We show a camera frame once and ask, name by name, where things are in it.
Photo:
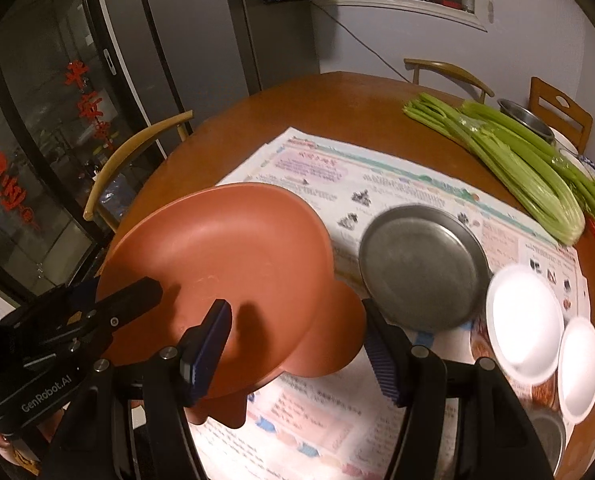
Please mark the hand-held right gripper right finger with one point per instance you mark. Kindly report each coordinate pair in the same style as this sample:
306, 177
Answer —
383, 360

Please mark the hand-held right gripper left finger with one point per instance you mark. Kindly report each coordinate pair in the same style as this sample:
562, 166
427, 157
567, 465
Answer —
212, 355

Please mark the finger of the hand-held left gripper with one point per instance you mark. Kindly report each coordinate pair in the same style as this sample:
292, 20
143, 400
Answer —
132, 300

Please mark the round metal plate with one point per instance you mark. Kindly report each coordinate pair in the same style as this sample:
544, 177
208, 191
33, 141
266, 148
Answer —
422, 270

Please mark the large red plate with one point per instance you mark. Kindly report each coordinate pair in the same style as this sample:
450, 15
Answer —
227, 250

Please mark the white bowl red label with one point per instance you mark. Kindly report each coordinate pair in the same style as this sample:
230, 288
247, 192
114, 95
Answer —
525, 320

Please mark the white paper bowl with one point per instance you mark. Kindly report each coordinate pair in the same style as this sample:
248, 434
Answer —
580, 370

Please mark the text newspaper sheet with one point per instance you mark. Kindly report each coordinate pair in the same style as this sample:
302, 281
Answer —
327, 425

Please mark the curved-back wooden chair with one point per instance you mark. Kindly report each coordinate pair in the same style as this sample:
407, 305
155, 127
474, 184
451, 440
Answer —
122, 152
452, 67

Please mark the steel bowl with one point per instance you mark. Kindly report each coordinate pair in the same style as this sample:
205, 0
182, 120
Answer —
550, 440

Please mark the colourful picture newspaper sheet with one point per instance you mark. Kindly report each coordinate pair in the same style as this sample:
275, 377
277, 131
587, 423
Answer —
327, 175

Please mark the glass door red decals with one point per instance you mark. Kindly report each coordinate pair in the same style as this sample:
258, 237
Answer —
42, 125

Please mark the thick celery bunch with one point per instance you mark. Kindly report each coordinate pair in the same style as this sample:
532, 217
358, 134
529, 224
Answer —
507, 175

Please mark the steel pot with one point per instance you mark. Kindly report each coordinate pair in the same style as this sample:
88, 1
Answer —
525, 117

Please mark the blue and white bowl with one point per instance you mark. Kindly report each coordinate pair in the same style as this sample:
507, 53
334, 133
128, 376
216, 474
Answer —
591, 166

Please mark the grey refrigerator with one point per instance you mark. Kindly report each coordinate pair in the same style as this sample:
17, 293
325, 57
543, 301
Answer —
277, 45

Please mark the wooden chair with cut-out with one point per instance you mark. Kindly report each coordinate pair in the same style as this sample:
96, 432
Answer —
575, 117

